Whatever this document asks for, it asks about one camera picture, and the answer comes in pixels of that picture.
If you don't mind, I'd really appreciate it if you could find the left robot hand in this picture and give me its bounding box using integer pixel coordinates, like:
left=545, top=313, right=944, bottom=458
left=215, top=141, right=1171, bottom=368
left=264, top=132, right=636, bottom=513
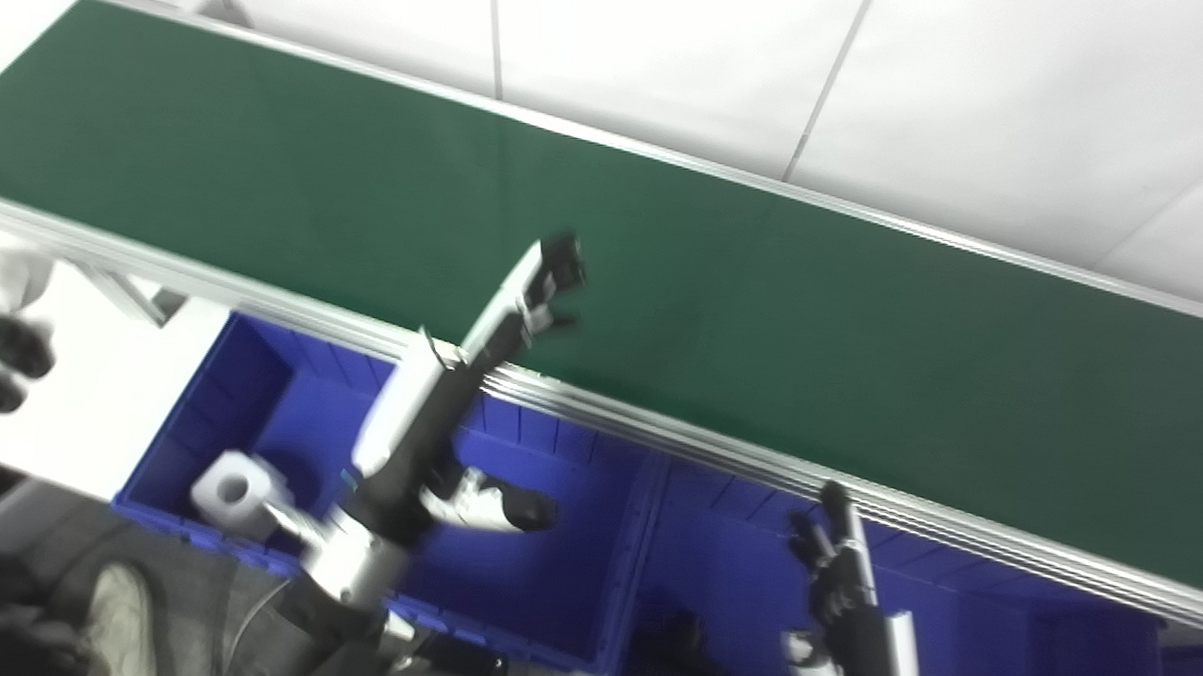
left=349, top=228, right=588, bottom=548

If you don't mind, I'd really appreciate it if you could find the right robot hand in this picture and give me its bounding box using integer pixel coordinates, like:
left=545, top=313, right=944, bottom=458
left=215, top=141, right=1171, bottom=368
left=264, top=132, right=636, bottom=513
left=780, top=480, right=933, bottom=676

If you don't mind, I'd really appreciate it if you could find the white cylindrical plastic part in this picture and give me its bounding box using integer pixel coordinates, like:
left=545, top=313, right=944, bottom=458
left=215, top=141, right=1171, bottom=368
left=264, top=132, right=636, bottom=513
left=189, top=449, right=298, bottom=543

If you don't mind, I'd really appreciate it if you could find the black plastic part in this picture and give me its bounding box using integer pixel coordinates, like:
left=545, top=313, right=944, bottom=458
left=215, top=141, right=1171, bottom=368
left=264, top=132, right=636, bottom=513
left=630, top=604, right=733, bottom=676

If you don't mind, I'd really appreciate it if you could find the aluminium conveyor support leg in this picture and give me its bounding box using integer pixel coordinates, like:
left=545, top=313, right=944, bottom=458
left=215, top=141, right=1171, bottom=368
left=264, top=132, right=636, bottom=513
left=62, top=259, right=190, bottom=327

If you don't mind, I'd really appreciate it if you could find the green conveyor belt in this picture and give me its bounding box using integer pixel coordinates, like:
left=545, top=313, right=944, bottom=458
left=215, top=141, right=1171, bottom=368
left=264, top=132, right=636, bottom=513
left=0, top=0, right=1203, bottom=635

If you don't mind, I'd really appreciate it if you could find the grey shoe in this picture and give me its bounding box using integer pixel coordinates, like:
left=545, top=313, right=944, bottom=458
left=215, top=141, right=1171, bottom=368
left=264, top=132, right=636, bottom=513
left=79, top=560, right=164, bottom=676

